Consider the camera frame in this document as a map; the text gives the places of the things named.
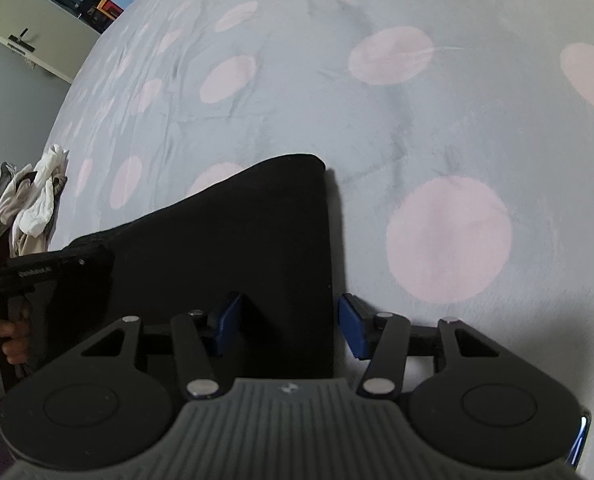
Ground cream bedroom door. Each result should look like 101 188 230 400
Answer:
0 0 99 84

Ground person's left hand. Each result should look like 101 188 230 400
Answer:
0 304 30 365

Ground beige ribbed garment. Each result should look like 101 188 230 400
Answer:
9 176 68 257

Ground white knit garment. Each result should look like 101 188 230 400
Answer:
12 144 69 237

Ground grey pink-dotted bed sheet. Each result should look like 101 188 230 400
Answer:
50 0 594 479

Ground black jeans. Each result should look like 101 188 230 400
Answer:
26 153 336 380

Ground smartphone with lit screen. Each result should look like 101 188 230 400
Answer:
566 408 592 469

